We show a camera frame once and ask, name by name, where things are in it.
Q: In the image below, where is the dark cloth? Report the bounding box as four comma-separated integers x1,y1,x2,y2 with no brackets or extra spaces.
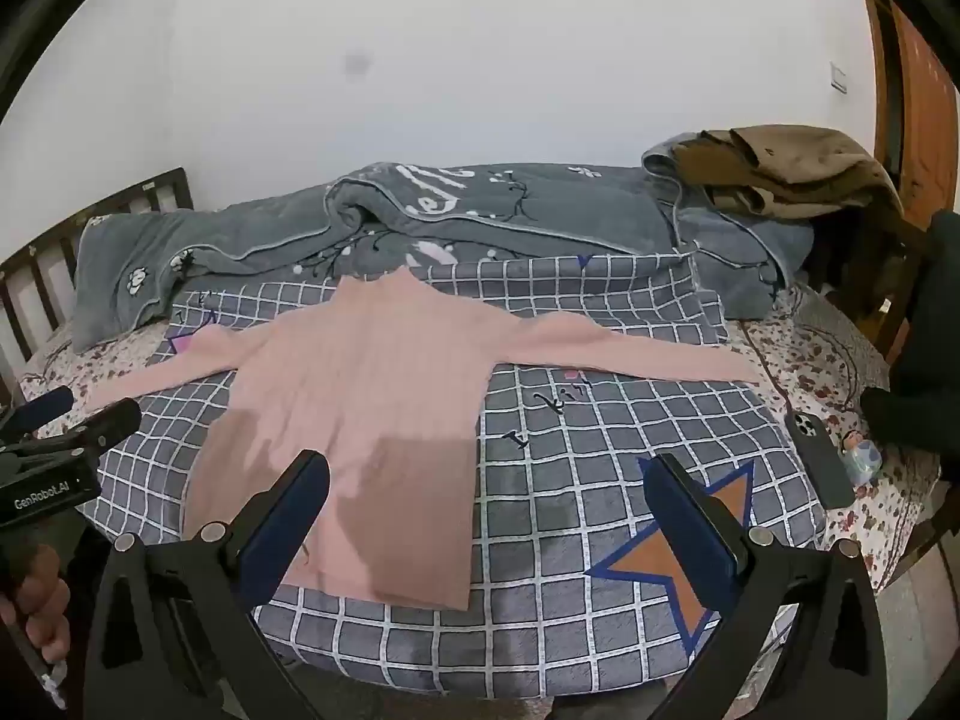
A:
859,210,960,451

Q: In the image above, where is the black smartphone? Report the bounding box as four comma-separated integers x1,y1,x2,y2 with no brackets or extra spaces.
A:
784,411,856,511

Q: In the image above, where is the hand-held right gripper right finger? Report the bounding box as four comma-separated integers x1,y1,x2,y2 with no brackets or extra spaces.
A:
637,454,890,720

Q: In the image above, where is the person's left hand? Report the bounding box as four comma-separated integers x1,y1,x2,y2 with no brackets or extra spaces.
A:
0,544,72,667

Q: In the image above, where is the grey printed quilt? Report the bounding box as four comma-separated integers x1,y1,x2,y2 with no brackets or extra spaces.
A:
69,141,815,352

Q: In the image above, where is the floral bed sheet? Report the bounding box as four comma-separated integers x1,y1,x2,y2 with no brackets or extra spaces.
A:
19,281,942,593

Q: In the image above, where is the orange wooden door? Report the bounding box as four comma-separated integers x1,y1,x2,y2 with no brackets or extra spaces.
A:
855,0,960,211

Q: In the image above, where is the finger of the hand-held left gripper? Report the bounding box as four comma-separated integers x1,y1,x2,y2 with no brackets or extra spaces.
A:
75,399,143,458
0,388,76,445

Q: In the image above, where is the dark wooden footboard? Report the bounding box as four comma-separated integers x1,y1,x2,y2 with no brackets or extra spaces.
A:
806,202,931,368

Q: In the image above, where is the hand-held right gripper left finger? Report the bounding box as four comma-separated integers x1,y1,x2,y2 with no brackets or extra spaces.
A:
82,450,332,720

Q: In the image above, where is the pink sweater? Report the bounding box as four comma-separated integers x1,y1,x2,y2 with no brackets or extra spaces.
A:
79,270,764,611

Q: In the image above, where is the brown jacket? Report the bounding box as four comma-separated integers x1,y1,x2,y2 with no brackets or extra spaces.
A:
671,124,905,218

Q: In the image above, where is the dark wooden headboard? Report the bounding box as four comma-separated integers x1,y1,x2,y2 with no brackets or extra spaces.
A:
0,167,196,391

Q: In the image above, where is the grey checked star blanket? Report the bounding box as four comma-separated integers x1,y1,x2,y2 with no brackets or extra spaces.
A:
79,251,830,700

